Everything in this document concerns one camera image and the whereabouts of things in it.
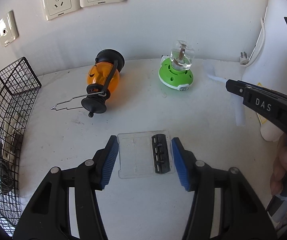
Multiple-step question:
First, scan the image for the clear case with black part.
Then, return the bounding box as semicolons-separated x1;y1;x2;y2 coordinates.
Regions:
117;130;175;179

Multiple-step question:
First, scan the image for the black bundle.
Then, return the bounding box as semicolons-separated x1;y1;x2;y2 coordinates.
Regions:
0;141;15;194

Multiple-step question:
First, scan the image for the white rope with black clip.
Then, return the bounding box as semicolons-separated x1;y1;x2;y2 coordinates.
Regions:
3;119;24;163

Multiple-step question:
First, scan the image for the orange pumpkin lantern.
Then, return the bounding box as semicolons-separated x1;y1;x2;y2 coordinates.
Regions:
51;49;125;118

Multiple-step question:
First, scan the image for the black wire basket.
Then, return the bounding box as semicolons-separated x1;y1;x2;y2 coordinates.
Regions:
0;57;42;236

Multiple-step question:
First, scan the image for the white power plug with cord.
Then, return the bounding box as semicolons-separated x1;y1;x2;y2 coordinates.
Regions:
239;18;266;68

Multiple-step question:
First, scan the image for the white coax wall plate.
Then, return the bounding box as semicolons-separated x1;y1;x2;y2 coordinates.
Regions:
0;10;19;47

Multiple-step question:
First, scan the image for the white appliance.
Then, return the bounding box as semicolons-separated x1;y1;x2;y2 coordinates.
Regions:
240;0;287;142

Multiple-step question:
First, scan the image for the white translucent strip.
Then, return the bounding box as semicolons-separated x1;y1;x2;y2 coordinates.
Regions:
203;63;246;127

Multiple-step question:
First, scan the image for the green round plug device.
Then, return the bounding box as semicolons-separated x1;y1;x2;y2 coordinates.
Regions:
158;56;193;91

